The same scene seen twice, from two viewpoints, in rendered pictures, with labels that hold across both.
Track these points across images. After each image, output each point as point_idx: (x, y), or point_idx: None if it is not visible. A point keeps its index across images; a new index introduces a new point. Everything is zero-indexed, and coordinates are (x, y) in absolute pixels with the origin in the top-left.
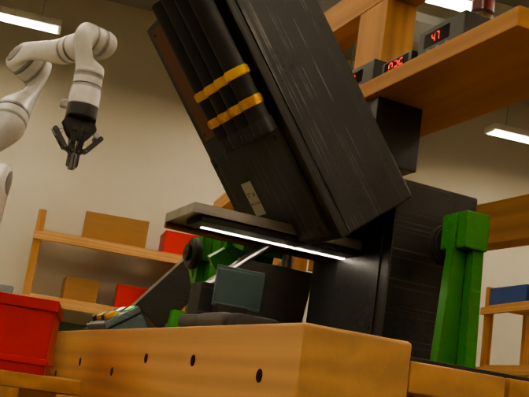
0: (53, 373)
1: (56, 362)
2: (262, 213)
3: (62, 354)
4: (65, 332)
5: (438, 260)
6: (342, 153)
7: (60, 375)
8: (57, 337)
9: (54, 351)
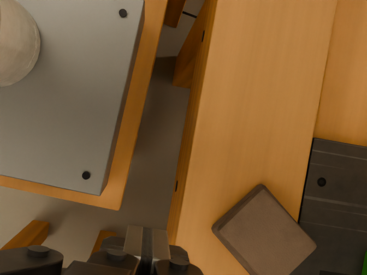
0: (179, 166)
1: (179, 177)
2: None
3: (173, 219)
4: (179, 214)
5: None
6: None
7: (170, 223)
8: (188, 151)
9: (187, 147)
